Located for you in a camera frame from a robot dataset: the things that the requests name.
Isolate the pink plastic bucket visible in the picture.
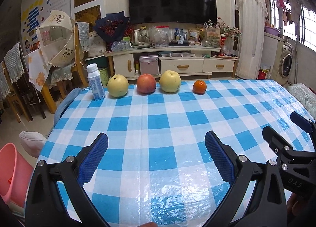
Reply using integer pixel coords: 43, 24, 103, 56
0, 143, 33, 208

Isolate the green trash bin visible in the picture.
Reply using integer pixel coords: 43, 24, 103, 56
99, 67, 110, 87

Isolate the person right hand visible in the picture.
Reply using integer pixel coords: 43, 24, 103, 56
287, 192, 315, 216

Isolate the person left hand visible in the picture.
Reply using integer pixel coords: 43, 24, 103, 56
137, 222, 157, 227

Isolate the washing machine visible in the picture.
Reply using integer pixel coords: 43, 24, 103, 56
271, 41, 294, 86

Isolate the grey cushion stool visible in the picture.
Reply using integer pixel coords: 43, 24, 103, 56
19, 131, 47, 158

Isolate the small orange tangerine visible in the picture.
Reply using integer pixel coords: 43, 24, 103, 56
192, 80, 207, 94

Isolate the blue white checkered tablecloth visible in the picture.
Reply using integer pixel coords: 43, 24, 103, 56
40, 80, 313, 226

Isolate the blue cushion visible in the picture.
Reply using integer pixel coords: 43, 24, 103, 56
54, 87, 82, 127

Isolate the cream tv cabinet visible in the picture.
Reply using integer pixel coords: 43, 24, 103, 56
104, 46, 238, 80

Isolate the yellow pear right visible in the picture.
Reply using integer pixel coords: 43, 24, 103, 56
159, 70, 181, 93

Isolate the yellow pear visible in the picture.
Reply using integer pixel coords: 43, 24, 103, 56
107, 74, 129, 98
159, 70, 181, 93

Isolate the white lace covered appliance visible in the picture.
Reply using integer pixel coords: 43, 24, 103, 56
236, 0, 268, 79

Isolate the wooden dining chair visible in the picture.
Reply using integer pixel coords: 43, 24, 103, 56
51, 22, 89, 99

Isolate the dining table with cloth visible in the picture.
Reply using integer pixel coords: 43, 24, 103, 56
24, 47, 74, 114

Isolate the white blue milk bottle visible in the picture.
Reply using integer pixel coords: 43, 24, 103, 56
87, 63, 105, 100

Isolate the yellow pear left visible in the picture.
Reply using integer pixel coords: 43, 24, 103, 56
107, 74, 129, 98

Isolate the red apple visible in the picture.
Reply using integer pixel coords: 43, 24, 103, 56
137, 74, 156, 94

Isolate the pink storage box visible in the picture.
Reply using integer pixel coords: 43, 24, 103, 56
139, 55, 159, 76

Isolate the electric kettle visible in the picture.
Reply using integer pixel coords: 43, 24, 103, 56
131, 26, 150, 48

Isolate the mesh food cover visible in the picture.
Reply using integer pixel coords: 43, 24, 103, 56
36, 10, 75, 67

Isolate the dark blue flower bouquet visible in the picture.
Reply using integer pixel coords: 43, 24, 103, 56
93, 11, 129, 50

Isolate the black flat television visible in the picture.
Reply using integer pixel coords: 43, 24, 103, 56
129, 0, 217, 24

